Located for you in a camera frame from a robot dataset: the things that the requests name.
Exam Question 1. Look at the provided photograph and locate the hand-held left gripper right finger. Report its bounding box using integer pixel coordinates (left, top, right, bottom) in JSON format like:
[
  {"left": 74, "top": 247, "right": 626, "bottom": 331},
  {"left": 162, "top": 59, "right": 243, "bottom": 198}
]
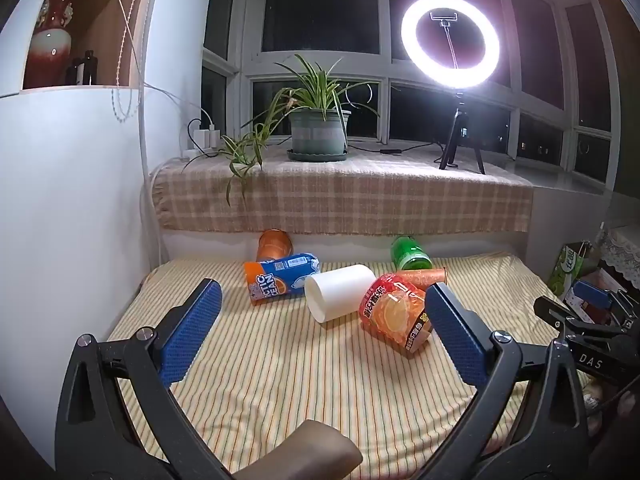
[{"left": 420, "top": 282, "right": 594, "bottom": 480}]

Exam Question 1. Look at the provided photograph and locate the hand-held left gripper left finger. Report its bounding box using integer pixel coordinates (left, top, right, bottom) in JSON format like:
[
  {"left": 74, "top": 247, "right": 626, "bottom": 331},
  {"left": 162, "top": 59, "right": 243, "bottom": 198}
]
[{"left": 54, "top": 278, "right": 236, "bottom": 480}]

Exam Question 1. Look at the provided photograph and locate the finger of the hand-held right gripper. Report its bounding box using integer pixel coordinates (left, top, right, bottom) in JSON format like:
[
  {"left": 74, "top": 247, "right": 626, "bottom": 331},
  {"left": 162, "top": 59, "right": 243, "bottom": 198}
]
[
  {"left": 571, "top": 280, "right": 615, "bottom": 312},
  {"left": 533, "top": 296, "right": 577, "bottom": 333}
]

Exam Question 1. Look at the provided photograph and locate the white cup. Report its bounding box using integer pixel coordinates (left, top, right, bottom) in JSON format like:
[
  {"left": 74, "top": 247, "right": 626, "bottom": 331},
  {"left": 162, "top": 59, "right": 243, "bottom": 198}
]
[{"left": 304, "top": 263, "right": 377, "bottom": 323}]

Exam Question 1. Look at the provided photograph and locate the red orange snack cup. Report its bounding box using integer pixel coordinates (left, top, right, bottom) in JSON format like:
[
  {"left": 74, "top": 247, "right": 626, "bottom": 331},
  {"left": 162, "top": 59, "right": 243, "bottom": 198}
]
[{"left": 358, "top": 273, "right": 434, "bottom": 360}]

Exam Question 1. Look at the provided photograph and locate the orange plastic cup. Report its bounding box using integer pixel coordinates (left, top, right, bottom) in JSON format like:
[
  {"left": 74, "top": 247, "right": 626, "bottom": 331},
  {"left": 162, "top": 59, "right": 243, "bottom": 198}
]
[{"left": 256, "top": 229, "right": 294, "bottom": 263}]

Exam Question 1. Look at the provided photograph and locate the red cardboard box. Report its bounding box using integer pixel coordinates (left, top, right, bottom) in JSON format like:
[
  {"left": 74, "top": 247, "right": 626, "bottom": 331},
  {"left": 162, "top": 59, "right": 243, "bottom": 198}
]
[{"left": 564, "top": 266, "right": 632, "bottom": 325}]

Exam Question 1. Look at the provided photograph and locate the green paper bag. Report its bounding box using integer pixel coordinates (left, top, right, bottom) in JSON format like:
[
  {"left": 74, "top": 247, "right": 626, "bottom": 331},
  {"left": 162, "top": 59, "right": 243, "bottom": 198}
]
[{"left": 547, "top": 241, "right": 597, "bottom": 302}]

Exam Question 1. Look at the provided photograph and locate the lace cloth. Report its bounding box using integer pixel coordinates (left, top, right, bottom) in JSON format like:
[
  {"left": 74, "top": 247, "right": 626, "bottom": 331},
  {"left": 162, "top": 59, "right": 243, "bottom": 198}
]
[{"left": 597, "top": 224, "right": 640, "bottom": 282}]

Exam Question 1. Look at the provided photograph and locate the orange patterned tube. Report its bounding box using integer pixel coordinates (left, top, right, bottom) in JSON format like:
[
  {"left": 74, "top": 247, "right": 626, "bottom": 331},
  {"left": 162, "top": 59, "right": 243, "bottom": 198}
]
[{"left": 397, "top": 267, "right": 447, "bottom": 292}]

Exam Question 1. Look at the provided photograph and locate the green drink can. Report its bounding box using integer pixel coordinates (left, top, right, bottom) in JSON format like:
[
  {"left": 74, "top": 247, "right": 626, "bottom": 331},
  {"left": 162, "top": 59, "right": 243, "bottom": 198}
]
[{"left": 390, "top": 235, "right": 434, "bottom": 272}]

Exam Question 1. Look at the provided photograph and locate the striped bed sheet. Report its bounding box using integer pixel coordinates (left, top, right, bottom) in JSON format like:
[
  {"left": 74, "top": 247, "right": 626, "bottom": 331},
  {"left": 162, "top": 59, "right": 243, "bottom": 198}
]
[{"left": 106, "top": 252, "right": 597, "bottom": 480}]

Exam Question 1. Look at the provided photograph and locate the brown padded armrest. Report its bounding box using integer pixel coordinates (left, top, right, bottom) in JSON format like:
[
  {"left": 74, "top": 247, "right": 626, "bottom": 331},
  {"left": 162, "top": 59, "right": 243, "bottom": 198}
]
[{"left": 231, "top": 419, "right": 364, "bottom": 480}]

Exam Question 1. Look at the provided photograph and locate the checked beige cloth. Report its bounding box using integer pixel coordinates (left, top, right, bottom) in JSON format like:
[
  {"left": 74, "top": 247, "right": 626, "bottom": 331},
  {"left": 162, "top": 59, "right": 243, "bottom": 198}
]
[{"left": 151, "top": 147, "right": 535, "bottom": 237}]

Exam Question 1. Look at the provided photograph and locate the black tripod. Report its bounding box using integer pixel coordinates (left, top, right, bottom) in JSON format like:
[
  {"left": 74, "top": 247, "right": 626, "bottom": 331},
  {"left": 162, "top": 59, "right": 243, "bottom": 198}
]
[{"left": 438, "top": 93, "right": 487, "bottom": 176}]

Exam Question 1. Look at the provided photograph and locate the green pot saucer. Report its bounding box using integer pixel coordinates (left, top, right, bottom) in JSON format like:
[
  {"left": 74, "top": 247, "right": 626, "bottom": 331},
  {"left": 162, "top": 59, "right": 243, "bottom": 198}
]
[{"left": 286, "top": 147, "right": 350, "bottom": 163}]

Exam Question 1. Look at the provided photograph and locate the green plant pot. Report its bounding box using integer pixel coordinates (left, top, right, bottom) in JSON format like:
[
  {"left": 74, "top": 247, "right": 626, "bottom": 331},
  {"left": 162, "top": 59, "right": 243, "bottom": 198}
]
[{"left": 289, "top": 108, "right": 352, "bottom": 154}]

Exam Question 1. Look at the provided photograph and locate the spider plant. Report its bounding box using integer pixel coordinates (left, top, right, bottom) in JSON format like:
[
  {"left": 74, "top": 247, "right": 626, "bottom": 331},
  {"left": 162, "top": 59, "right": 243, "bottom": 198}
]
[{"left": 181, "top": 52, "right": 397, "bottom": 207}]

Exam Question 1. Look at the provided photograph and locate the phone clamp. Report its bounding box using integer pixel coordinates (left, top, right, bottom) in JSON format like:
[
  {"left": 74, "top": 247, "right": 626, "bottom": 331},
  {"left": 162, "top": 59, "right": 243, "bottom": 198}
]
[{"left": 430, "top": 10, "right": 462, "bottom": 72}]

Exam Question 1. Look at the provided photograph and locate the red porcelain vase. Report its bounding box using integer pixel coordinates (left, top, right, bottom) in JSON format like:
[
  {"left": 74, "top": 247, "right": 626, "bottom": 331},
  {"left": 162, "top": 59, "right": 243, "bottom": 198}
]
[{"left": 24, "top": 0, "right": 86, "bottom": 90}]

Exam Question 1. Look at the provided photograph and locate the white wall cabinet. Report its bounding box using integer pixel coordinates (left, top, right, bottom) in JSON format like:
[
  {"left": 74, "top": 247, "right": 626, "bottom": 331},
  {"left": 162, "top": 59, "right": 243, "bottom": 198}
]
[{"left": 0, "top": 0, "right": 222, "bottom": 467}]

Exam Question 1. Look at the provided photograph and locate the black cable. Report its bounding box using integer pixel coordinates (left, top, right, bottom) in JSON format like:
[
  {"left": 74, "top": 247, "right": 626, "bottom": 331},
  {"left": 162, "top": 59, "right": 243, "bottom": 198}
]
[{"left": 348, "top": 141, "right": 447, "bottom": 156}]

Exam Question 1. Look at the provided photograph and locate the white bead chain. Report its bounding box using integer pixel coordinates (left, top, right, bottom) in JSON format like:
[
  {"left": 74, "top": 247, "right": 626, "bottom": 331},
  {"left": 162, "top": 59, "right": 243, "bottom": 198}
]
[{"left": 111, "top": 89, "right": 139, "bottom": 123}]

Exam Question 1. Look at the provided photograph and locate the window frame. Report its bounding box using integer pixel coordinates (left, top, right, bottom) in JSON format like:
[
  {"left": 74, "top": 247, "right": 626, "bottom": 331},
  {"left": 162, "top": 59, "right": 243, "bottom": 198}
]
[{"left": 202, "top": 0, "right": 617, "bottom": 182}]

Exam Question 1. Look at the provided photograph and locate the ring light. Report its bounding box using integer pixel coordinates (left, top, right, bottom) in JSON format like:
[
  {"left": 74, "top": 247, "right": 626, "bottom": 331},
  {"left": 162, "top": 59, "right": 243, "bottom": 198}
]
[{"left": 399, "top": 0, "right": 501, "bottom": 94}]

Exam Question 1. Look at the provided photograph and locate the white cable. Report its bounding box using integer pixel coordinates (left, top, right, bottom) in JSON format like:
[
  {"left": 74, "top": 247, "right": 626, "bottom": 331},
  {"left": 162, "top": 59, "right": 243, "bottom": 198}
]
[{"left": 98, "top": 0, "right": 211, "bottom": 133}]

